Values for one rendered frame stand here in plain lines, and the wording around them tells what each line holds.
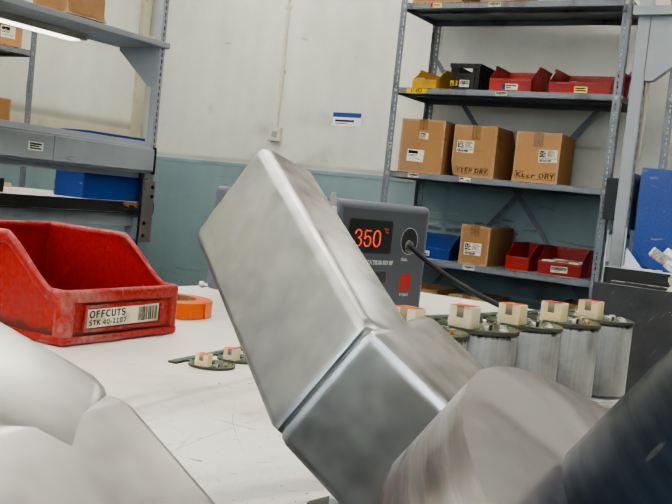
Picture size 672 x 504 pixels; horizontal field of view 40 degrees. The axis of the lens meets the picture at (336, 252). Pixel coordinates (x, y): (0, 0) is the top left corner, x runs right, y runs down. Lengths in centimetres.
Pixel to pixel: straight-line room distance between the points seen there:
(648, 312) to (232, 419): 23
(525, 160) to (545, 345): 440
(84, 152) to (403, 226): 259
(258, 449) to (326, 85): 542
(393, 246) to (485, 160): 401
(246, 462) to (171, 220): 605
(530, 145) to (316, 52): 172
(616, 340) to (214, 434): 16
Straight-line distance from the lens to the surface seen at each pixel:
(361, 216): 72
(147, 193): 356
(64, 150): 323
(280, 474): 33
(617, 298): 51
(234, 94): 613
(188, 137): 633
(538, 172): 467
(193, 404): 41
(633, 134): 228
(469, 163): 479
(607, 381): 35
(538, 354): 30
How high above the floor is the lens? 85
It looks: 3 degrees down
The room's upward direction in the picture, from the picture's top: 6 degrees clockwise
